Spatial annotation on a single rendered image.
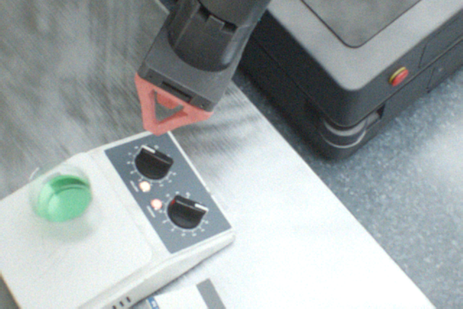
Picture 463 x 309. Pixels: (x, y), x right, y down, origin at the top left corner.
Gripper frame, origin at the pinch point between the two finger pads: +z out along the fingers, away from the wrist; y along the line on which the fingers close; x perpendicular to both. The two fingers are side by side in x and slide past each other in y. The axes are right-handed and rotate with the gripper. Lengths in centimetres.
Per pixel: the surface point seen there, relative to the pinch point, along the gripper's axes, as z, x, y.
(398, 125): 51, 42, -74
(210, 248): 7.9, 9.7, 4.5
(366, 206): 58, 42, -58
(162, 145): 7.1, 1.8, -3.0
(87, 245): 8.1, -0.2, 10.2
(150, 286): 11.2, 6.6, 8.8
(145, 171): 6.8, 1.5, 1.1
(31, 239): 10.1, -4.6, 10.9
